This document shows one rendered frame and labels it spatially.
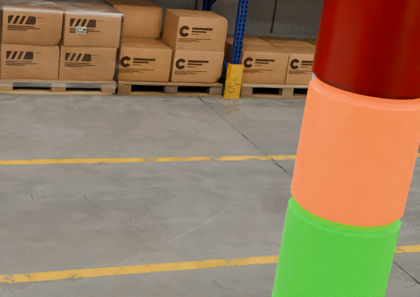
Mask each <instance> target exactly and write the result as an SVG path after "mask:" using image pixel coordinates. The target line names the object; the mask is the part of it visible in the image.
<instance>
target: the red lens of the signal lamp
mask: <svg viewBox="0 0 420 297"><path fill-rule="evenodd" d="M312 72H313V73H314V74H315V75H316V77H317V78H318V79H319V80H320V81H322V82H324V83H326V84H328V85H330V86H332V87H335V88H338V89H341V90H343V91H348V92H350V93H355V94H360V95H364V96H370V97H375V98H383V99H398V100H409V99H419V98H420V0H324V1H323V6H322V12H321V19H320V23H319V30H318V34H317V41H316V47H315V52H314V58H313V62H312Z"/></svg>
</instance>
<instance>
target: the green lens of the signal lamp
mask: <svg viewBox="0 0 420 297"><path fill-rule="evenodd" d="M400 227H401V220H400V219H398V220H396V221H394V222H392V223H389V224H386V225H384V226H373V227H372V226H353V225H348V224H342V223H337V222H334V221H330V220H328V219H324V218H322V217H319V216H316V215H315V214H312V213H311V212H309V211H307V210H305V209H304V208H303V207H302V206H300V205H299V204H298V202H297V201H296V200H295V199H294V198H293V196H291V198H290V199H289V201H288V205H287V211H286V219H285V222H284V229H283V233H282V240H281V247H280V251H279V258H278V262H277V268H276V275H275V279H274V286H273V290H272V297H384V296H385V292H386V288H387V284H388V279H389V274H390V270H391V266H392V262H393V257H394V252H395V249H396V244H397V240H398V235H399V230H400Z"/></svg>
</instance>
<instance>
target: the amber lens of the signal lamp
mask: <svg viewBox="0 0 420 297"><path fill-rule="evenodd" d="M419 143H420V98H419V99H409V100H398V99H383V98H375V97H370V96H364V95H360V94H355V93H350V92H348V91H343V90H341V89H338V88H335V87H332V86H330V85H328V84H326V83H324V82H322V81H320V80H319V79H318V78H315V79H312V80H311V81H310V82H309V87H308V91H307V98H306V104H305V108H304V116H303V119H302V126H301V133H300V137H299V144H298V148H297V155H296V162H295V165H294V172H293V176H292V183H291V195H292V196H293V198H294V199H295V200H296V201H297V202H298V204H299V205H300V206H302V207H303V208H304V209H305V210H307V211H309V212H311V213H312V214H315V215H316V216H319V217H322V218H324V219H328V220H330V221H334V222H337V223H342V224H348V225H353V226H372V227H373V226H384V225H386V224H389V223H392V222H394V221H396V220H398V219H399V218H400V217H402V216H403V213H404V209H405V205H406V200H407V196H408V191H409V187H410V183H411V178H412V175H413V169H414V165H415V161H416V156H417V153H418V147H419Z"/></svg>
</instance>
